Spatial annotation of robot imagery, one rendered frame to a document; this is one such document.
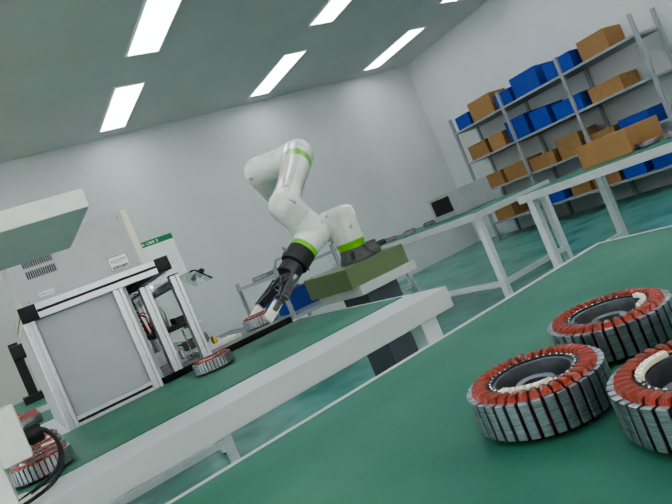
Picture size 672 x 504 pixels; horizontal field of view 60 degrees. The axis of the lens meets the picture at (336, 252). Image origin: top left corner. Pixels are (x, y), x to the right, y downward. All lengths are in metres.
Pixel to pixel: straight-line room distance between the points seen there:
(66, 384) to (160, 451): 0.79
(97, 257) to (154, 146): 6.10
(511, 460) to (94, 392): 1.51
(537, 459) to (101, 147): 7.63
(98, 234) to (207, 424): 1.05
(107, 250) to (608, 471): 1.77
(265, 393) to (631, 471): 0.82
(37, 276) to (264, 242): 6.31
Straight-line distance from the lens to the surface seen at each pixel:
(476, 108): 8.92
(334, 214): 2.44
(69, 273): 1.98
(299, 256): 1.79
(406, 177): 9.67
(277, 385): 1.14
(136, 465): 1.08
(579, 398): 0.46
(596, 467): 0.42
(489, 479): 0.44
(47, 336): 1.83
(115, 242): 2.01
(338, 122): 9.29
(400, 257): 2.47
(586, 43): 7.82
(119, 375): 1.84
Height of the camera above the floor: 0.94
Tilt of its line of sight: 1 degrees down
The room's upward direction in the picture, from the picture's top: 23 degrees counter-clockwise
